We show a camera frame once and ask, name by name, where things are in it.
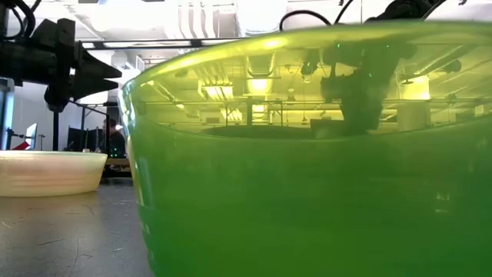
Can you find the small green plastic bowl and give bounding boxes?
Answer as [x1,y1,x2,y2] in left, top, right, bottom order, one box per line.
[117,19,492,277]

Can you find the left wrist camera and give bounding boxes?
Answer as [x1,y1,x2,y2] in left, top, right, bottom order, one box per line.
[29,18,59,52]

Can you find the white tilted panel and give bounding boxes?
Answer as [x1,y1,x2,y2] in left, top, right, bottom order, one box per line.
[23,122,39,150]

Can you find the small orange plastic bowl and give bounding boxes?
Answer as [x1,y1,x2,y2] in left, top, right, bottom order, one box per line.
[0,149,109,199]

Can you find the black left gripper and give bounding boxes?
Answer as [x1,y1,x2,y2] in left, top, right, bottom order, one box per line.
[22,18,124,113]

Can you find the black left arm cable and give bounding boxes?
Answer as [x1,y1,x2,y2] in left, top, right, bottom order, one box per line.
[0,0,42,42]

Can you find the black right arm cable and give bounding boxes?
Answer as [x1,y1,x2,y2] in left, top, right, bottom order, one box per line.
[278,8,333,32]

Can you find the black overhead beam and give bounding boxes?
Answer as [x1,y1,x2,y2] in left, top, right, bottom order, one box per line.
[78,37,247,52]

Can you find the wooden shelf board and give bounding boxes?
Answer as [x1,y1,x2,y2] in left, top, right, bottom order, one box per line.
[104,157,132,168]

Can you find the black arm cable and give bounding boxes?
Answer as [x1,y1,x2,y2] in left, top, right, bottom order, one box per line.
[278,8,333,32]
[0,0,42,42]

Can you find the black computer monitor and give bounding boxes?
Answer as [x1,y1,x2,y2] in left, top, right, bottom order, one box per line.
[65,125,105,153]

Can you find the person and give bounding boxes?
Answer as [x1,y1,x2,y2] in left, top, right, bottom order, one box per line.
[98,117,128,159]

